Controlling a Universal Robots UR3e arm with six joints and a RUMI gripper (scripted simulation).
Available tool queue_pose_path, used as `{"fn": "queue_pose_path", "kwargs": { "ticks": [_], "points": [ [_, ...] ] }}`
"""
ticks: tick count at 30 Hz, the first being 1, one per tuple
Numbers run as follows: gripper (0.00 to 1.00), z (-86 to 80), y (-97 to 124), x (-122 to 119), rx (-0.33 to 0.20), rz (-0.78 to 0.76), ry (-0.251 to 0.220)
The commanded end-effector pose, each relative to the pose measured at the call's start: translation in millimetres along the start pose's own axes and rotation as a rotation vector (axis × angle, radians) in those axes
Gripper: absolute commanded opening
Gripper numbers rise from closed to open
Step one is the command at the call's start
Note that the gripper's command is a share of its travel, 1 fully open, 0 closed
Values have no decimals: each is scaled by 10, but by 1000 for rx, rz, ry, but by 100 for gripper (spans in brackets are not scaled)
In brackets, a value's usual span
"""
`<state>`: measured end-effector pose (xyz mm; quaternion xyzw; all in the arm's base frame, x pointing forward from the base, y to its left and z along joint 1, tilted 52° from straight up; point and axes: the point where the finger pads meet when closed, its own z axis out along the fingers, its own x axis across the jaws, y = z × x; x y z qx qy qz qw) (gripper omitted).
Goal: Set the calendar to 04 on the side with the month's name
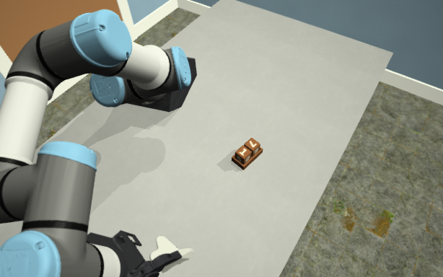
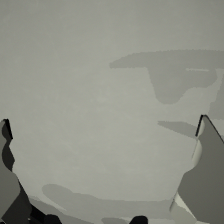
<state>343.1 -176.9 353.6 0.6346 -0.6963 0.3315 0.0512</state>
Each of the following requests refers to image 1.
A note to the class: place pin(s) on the brown number cube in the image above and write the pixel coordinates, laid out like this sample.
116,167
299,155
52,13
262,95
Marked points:
243,154
253,146

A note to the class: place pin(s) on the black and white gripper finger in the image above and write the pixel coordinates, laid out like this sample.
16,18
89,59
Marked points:
167,255

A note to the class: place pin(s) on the orange wooden tray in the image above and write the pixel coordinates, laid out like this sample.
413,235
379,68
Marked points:
249,162

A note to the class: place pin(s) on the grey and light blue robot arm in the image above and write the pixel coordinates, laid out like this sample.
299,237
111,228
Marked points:
55,194

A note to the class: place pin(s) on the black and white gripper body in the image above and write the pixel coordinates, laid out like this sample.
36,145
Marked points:
137,266

